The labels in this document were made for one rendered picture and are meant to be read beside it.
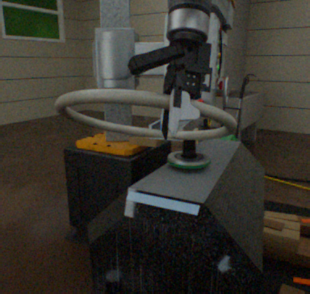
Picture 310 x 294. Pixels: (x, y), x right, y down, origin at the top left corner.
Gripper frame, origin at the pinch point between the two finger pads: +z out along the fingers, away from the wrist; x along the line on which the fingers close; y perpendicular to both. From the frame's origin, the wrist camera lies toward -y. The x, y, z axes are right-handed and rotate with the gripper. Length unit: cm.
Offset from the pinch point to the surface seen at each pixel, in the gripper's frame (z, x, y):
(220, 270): 40, 45, 38
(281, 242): 43, 123, 122
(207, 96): -29, 63, 33
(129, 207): 23, 65, 6
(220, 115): -5.7, 2.0, 12.4
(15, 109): -112, 689, -185
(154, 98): -5.9, -1.2, -3.5
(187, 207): 19, 52, 26
